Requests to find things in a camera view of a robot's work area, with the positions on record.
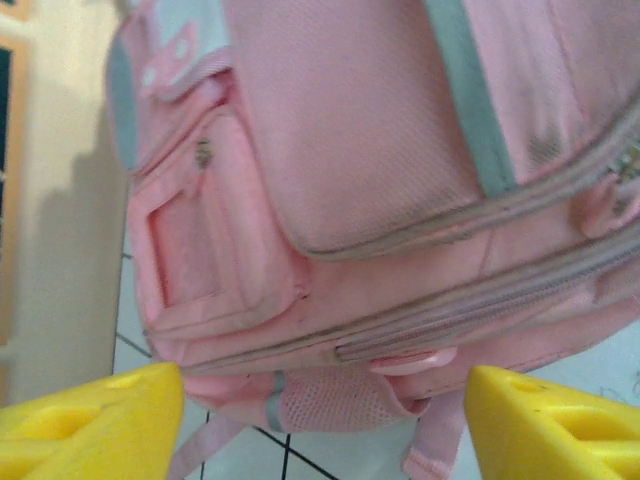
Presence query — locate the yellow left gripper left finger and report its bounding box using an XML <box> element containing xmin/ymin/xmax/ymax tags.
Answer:
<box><xmin>0</xmin><ymin>361</ymin><xmax>187</xmax><ymax>480</ymax></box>

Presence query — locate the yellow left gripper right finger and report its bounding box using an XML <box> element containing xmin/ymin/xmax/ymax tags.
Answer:
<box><xmin>464</xmin><ymin>363</ymin><xmax>640</xmax><ymax>480</ymax></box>

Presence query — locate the pink backpack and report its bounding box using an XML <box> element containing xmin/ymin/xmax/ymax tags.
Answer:
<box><xmin>103</xmin><ymin>0</ymin><xmax>640</xmax><ymax>480</ymax></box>

